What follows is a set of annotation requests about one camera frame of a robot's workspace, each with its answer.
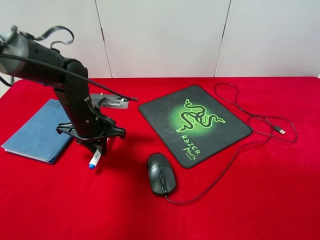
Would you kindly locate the blue and white marker pen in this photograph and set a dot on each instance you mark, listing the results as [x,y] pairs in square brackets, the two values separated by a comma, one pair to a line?
[95,159]

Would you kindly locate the red velvet table cloth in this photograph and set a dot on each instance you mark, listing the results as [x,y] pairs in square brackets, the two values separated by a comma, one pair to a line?
[215,158]

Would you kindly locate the black green Razer mouse pad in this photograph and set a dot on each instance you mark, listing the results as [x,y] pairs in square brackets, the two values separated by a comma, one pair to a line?
[193,124]

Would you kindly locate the blue notebook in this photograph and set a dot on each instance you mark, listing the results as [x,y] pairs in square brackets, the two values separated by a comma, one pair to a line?
[38,139]

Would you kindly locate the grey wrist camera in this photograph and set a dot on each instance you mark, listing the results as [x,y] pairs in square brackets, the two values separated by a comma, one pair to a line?
[110,101]

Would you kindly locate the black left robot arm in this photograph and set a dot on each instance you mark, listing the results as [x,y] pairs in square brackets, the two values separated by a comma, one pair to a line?
[23,57]

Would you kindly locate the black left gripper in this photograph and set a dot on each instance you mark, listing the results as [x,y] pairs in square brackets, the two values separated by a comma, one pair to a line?
[89,126]

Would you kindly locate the black computer mouse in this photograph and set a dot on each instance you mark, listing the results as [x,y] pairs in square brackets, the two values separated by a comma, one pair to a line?
[161,176]

